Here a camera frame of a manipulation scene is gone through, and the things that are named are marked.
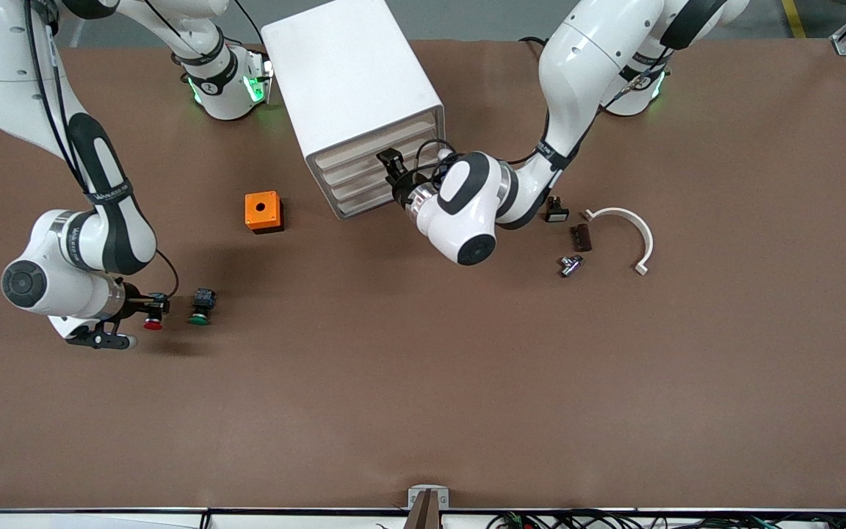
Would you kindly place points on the grey metal bracket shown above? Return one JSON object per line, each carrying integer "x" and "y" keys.
{"x": 441, "y": 499}

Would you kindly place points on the brown table mat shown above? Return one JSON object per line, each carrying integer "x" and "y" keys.
{"x": 423, "y": 367}

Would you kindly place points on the black switch with white face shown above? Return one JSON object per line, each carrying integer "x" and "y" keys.
{"x": 559, "y": 214}

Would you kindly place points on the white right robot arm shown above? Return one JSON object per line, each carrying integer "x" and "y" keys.
{"x": 78, "y": 294}

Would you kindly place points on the dark brown terminal block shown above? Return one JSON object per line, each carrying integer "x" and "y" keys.
{"x": 583, "y": 238}

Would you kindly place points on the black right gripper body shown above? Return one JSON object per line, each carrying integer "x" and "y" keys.
{"x": 134, "y": 303}

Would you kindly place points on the white semicircular clamp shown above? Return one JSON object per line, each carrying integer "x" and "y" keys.
{"x": 648, "y": 242}

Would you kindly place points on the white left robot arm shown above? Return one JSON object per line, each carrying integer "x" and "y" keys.
{"x": 584, "y": 59}

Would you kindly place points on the orange box with hole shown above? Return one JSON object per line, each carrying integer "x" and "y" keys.
{"x": 252, "y": 217}

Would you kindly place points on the red push button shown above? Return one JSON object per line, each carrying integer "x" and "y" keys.
{"x": 153, "y": 323}

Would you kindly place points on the chrome pipe fitting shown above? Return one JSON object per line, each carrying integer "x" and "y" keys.
{"x": 568, "y": 267}

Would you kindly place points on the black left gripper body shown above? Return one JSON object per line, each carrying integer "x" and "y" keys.
{"x": 402, "y": 187}

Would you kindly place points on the green push button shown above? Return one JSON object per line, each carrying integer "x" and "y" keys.
{"x": 200, "y": 318}

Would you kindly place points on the white table edge rail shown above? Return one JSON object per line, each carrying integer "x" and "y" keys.
{"x": 100, "y": 522}

